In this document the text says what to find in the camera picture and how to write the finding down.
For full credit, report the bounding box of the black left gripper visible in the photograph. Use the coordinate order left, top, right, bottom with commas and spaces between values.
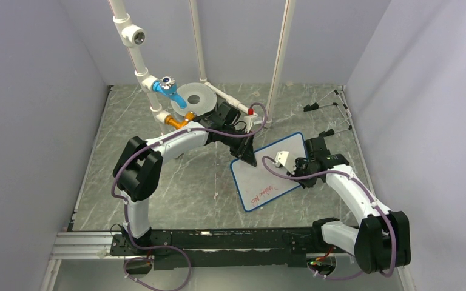
220, 125, 257, 167

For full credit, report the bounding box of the blue framed whiteboard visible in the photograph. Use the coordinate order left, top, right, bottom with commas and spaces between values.
230, 132, 307, 212

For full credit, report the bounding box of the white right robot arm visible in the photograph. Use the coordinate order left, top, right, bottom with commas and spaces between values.
290, 136, 411, 276

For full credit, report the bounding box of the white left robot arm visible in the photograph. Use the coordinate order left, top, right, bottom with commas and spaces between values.
111, 102, 257, 255

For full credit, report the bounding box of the orange brass faucet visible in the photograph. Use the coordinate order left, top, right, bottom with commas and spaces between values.
164, 111, 197, 130

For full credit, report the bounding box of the clear round plate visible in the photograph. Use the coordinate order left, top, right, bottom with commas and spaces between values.
171, 82, 217, 116

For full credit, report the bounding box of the blue faucet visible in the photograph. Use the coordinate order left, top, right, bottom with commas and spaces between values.
152, 76, 187, 109

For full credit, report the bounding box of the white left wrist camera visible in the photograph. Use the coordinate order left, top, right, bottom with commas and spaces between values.
242, 108, 264, 133

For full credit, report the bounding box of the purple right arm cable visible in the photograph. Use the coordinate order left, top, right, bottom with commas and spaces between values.
261, 155, 397, 281

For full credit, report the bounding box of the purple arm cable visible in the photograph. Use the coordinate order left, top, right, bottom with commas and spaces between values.
110, 102, 269, 291
261, 155, 397, 281

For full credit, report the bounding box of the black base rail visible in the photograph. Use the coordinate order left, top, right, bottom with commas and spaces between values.
110, 227, 341, 270

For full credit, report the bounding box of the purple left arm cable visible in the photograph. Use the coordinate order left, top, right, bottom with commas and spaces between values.
110, 102, 269, 291

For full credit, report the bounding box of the white PVC pipe frame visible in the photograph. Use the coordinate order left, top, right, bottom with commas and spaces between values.
108, 1, 296, 133

